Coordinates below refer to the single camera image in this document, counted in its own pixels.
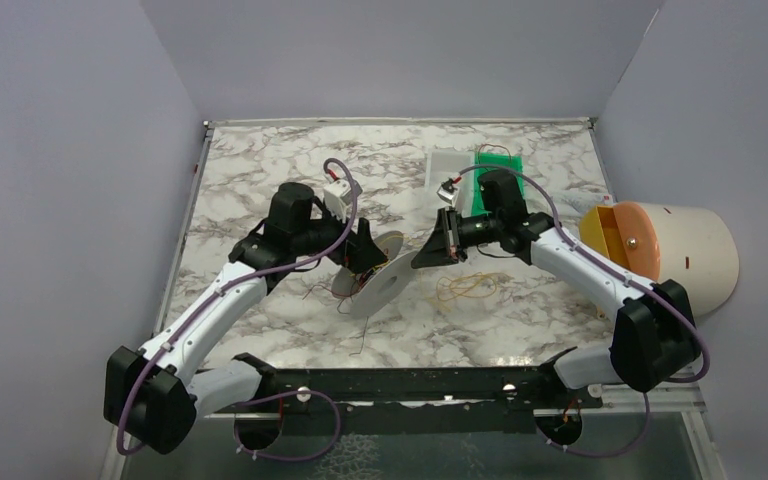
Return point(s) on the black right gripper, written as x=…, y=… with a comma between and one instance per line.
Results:
x=454, y=232

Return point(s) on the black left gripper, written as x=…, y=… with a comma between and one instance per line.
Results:
x=355, y=237

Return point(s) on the white perforated filament spool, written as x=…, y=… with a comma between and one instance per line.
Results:
x=369, y=294

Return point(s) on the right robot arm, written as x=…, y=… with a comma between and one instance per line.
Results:
x=655, y=338

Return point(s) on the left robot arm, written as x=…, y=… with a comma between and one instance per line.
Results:
x=157, y=392

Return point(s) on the white translucent plastic bin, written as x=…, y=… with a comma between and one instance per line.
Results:
x=442, y=164

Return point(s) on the green plastic bin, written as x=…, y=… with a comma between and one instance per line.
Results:
x=501, y=159

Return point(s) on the white and orange cylinder container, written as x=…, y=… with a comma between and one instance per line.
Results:
x=692, y=246

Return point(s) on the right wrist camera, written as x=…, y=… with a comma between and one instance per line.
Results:
x=450, y=192

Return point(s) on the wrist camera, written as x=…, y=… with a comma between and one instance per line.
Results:
x=450, y=192
x=338, y=197

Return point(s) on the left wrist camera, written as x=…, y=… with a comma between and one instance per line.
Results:
x=338, y=197

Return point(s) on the black mounting rail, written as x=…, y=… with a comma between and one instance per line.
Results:
x=395, y=401

